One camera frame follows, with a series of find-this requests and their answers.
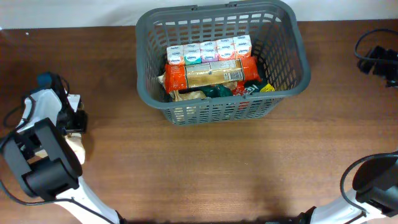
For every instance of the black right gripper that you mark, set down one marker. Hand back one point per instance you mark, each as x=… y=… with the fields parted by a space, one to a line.
x=382 y=70

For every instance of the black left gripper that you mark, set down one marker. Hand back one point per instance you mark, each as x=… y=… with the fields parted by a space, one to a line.
x=81 y=124

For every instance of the brown white cookie bag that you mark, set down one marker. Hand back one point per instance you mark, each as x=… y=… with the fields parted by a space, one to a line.
x=75 y=142

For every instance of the orange cracker package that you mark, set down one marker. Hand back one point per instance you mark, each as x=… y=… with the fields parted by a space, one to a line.
x=178 y=77

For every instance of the beige paper bag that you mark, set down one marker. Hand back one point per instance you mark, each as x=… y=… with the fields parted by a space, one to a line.
x=178 y=95

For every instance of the green red snack bag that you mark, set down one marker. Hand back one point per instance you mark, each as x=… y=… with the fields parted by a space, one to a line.
x=239 y=88

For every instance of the white tissue multipack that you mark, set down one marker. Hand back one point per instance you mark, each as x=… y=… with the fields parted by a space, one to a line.
x=210 y=51

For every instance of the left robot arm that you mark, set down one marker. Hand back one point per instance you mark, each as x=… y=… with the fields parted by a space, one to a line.
x=57 y=178

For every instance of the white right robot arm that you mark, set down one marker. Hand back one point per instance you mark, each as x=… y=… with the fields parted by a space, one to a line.
x=369 y=185

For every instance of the grey plastic basket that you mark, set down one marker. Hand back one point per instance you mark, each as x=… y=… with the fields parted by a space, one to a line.
x=276 y=44

